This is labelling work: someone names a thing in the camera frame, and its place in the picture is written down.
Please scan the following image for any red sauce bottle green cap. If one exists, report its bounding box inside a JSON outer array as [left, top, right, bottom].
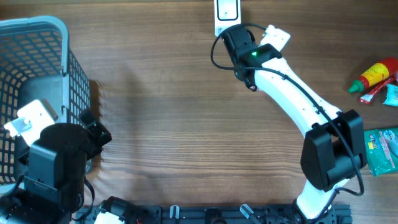
[[348, 57, 397, 93]]

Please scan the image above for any teal wet wipes packet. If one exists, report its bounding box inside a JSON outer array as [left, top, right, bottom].
[[383, 84, 398, 107]]

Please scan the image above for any green 3M gloves packet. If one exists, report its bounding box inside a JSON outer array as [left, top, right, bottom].
[[364, 127, 397, 176]]

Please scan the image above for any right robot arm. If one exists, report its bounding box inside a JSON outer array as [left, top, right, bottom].
[[217, 23, 368, 223]]

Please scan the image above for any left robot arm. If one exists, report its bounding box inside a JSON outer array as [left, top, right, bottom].
[[1, 109, 112, 223]]

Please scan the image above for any grey plastic mesh basket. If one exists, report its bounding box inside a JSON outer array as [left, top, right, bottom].
[[0, 15, 92, 194]]

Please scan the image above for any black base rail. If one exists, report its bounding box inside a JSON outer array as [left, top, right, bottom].
[[75, 195, 353, 224]]

